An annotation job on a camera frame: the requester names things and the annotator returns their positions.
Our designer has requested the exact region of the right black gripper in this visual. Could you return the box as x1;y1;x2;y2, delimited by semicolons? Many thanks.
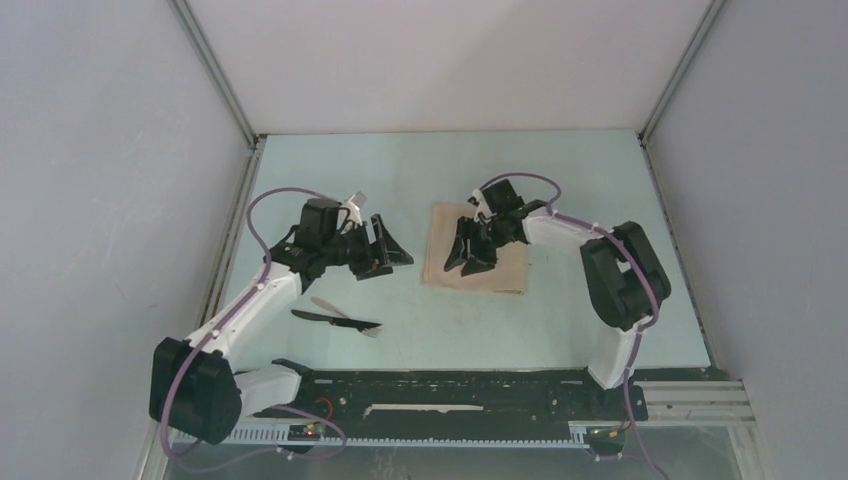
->
443;216;508;278

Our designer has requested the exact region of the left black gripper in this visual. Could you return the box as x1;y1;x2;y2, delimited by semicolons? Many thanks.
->
321;215;412;281

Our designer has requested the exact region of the beige cloth napkin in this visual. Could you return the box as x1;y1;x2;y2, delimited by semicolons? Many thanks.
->
422;202;528;295

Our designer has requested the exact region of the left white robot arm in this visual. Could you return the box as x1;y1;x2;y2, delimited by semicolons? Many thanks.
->
148;197;414;444

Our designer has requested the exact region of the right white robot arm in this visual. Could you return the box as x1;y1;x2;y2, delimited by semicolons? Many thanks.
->
443;175;671;418

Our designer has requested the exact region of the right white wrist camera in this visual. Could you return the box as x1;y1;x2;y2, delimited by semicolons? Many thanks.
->
468;189;487;217

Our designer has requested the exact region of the aluminium frame rail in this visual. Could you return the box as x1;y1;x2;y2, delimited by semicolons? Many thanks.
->
152;377;757;425

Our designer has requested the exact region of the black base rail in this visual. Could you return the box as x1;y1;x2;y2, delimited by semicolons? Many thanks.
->
254;368;649;444

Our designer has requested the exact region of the white cable duct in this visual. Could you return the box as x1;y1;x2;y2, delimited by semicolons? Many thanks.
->
173;423;588;449

